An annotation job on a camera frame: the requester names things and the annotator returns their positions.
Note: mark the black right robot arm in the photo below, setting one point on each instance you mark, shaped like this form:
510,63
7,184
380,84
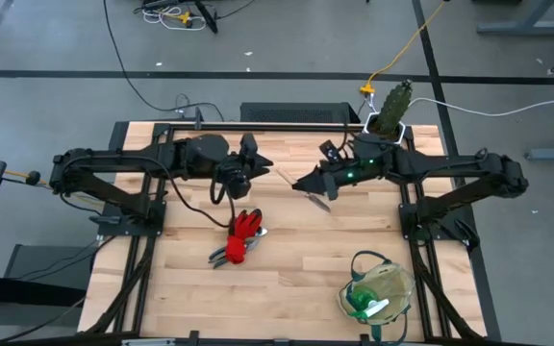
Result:
450,165

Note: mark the grey stand base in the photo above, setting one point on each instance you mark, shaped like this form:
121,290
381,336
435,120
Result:
41,259

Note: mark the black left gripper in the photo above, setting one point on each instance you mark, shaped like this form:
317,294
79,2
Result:
236,173

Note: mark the green cactus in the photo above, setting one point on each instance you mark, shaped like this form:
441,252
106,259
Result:
395,108

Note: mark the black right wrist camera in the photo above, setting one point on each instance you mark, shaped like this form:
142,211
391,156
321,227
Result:
330,151

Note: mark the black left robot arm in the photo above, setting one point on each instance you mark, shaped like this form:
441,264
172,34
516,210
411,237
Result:
113,157

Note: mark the green spray bottle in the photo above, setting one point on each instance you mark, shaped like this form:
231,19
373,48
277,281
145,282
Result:
361,300

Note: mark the black computer case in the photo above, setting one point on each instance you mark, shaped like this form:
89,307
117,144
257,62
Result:
296,113

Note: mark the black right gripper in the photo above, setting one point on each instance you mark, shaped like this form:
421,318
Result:
342,177

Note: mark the black aluminium table frame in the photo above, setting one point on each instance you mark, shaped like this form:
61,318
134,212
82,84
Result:
258,128

